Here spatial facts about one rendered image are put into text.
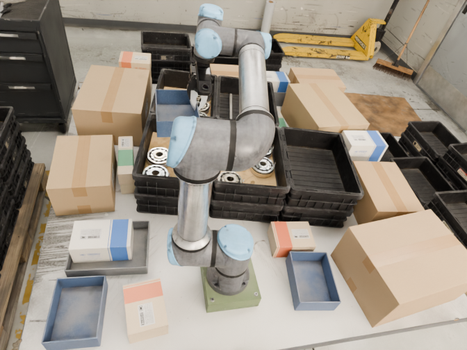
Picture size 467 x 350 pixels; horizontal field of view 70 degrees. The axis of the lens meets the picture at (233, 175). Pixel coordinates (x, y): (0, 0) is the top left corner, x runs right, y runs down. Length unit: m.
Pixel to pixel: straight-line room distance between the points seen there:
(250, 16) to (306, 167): 3.40
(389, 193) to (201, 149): 1.06
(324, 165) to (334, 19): 3.73
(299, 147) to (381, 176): 0.40
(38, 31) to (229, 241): 1.92
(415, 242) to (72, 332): 1.20
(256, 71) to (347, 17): 4.38
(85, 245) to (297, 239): 0.78
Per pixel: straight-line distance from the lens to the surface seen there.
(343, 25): 5.28
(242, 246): 1.03
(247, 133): 0.72
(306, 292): 1.34
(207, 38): 0.99
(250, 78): 0.89
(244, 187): 1.26
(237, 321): 1.24
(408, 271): 1.31
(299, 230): 1.39
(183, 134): 0.71
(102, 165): 1.42
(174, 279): 1.28
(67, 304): 1.29
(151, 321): 1.14
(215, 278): 1.16
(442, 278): 1.37
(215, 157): 0.71
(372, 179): 1.62
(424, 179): 2.64
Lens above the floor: 1.84
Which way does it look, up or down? 45 degrees down
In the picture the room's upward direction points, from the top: 11 degrees clockwise
